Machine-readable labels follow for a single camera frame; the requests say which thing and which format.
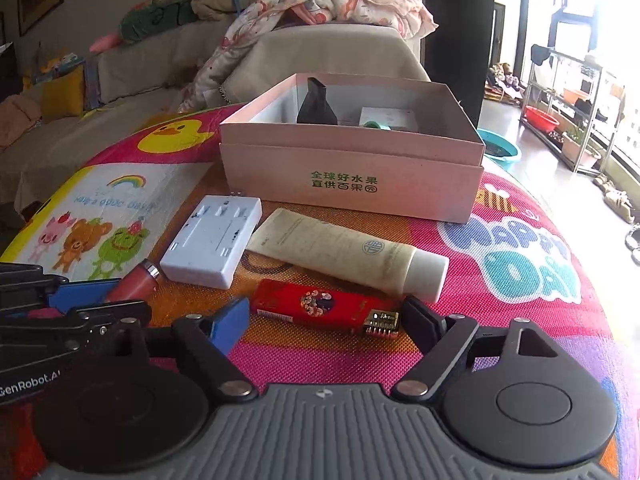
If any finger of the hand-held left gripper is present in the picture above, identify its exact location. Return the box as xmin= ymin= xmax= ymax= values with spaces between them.
xmin=0 ymin=301 xmax=152 ymax=361
xmin=0 ymin=265 xmax=121 ymax=311

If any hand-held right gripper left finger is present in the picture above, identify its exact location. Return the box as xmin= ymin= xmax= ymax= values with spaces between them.
xmin=107 ymin=296 xmax=258 ymax=403

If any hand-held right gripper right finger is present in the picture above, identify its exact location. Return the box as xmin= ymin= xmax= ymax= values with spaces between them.
xmin=392 ymin=296 xmax=596 ymax=402

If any pink lip gloss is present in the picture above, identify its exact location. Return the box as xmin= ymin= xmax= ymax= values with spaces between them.
xmin=105 ymin=259 xmax=162 ymax=303

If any red patterned lighter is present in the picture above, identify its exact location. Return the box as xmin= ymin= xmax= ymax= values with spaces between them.
xmin=251 ymin=280 xmax=401 ymax=338

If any pink cardboard box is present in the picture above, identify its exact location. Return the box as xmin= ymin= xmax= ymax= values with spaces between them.
xmin=219 ymin=72 xmax=487 ymax=225

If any white cable box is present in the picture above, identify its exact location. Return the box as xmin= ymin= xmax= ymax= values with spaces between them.
xmin=359 ymin=106 xmax=418 ymax=132

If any black nozzle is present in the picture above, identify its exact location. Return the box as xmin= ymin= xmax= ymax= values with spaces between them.
xmin=296 ymin=77 xmax=339 ymax=126

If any white power adapter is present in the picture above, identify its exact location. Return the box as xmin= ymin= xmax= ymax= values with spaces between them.
xmin=160 ymin=194 xmax=264 ymax=290

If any colourful play mat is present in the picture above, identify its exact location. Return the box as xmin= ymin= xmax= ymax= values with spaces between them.
xmin=0 ymin=102 xmax=640 ymax=480

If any cream cosmetic tube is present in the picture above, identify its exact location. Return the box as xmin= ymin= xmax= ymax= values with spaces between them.
xmin=246 ymin=208 xmax=450 ymax=304

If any teal plastic basin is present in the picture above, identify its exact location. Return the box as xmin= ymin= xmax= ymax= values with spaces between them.
xmin=475 ymin=127 xmax=521 ymax=171

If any pink cloth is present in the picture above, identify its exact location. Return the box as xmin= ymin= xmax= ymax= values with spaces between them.
xmin=0 ymin=95 xmax=43 ymax=150

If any yellow cushion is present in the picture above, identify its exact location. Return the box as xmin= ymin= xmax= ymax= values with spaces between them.
xmin=40 ymin=67 xmax=86 ymax=124

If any blue book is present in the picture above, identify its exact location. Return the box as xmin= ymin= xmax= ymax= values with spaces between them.
xmin=82 ymin=57 xmax=104 ymax=112

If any red plastic basin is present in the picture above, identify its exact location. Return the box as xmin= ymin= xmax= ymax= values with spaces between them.
xmin=522 ymin=105 xmax=561 ymax=134

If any small chair with plush toys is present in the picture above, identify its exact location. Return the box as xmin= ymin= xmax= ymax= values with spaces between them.
xmin=484 ymin=62 xmax=526 ymax=106

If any pink plush toy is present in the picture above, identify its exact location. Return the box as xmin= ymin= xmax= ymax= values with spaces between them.
xmin=90 ymin=34 xmax=123 ymax=54

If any metal shelf rack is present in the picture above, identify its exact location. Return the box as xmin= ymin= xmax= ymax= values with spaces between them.
xmin=517 ymin=45 xmax=626 ymax=176

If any beige sofa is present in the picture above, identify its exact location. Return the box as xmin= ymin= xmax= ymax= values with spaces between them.
xmin=0 ymin=0 xmax=431 ymax=211

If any green plush toy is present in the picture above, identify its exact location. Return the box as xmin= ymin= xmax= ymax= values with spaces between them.
xmin=117 ymin=0 xmax=201 ymax=45

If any printed pink blanket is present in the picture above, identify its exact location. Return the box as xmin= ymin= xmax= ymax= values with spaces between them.
xmin=177 ymin=0 xmax=439 ymax=113

